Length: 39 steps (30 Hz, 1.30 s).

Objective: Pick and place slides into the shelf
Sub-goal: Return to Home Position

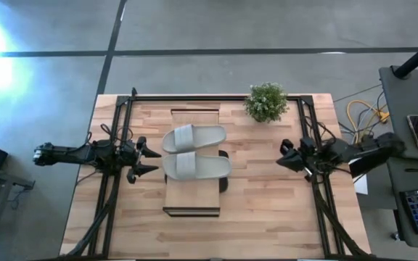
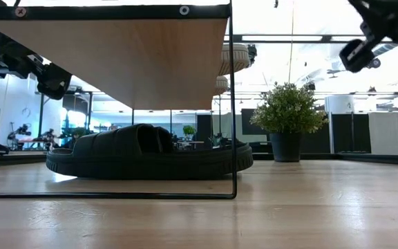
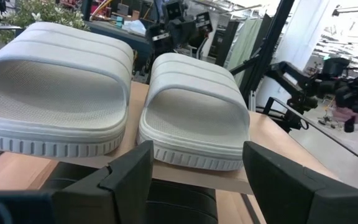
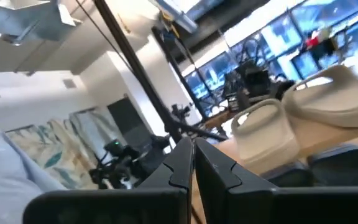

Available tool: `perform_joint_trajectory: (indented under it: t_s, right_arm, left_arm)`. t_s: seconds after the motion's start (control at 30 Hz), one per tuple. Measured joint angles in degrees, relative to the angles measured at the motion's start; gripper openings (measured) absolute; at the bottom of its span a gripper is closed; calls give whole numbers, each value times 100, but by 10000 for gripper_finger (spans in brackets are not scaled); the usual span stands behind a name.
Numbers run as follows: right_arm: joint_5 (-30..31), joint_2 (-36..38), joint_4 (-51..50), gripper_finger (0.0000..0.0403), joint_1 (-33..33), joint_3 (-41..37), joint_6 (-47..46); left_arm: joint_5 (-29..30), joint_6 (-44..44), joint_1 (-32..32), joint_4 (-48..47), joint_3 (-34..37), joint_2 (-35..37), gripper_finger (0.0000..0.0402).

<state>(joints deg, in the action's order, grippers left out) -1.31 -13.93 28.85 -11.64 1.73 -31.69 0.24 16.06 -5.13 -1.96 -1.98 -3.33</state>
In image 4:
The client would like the black foam slide sandal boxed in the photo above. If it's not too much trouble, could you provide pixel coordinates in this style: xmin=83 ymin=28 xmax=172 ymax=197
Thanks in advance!
xmin=308 ymin=146 xmax=358 ymax=187

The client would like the leaf pattern wall panel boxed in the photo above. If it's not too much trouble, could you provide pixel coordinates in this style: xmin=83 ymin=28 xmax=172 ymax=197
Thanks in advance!
xmin=4 ymin=107 xmax=127 ymax=190

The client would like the dark door panel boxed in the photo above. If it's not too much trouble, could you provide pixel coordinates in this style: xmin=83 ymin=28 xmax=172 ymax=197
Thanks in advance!
xmin=107 ymin=96 xmax=155 ymax=150

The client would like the person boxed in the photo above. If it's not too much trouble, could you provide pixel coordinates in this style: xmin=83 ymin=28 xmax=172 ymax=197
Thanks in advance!
xmin=0 ymin=126 xmax=68 ymax=224

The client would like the black robot with green light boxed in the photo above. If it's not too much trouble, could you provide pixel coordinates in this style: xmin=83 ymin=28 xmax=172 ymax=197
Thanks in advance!
xmin=88 ymin=139 xmax=172 ymax=190

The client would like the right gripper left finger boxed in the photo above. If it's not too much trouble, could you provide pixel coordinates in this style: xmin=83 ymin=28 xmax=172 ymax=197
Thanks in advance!
xmin=22 ymin=138 xmax=195 ymax=224

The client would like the grey foam slide sandal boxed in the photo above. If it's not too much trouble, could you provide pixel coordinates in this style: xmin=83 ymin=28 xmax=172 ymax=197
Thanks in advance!
xmin=282 ymin=64 xmax=358 ymax=128
xmin=231 ymin=98 xmax=301 ymax=175

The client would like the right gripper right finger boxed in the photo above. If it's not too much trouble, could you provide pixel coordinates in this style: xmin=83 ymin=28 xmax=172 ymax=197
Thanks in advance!
xmin=194 ymin=138 xmax=358 ymax=224

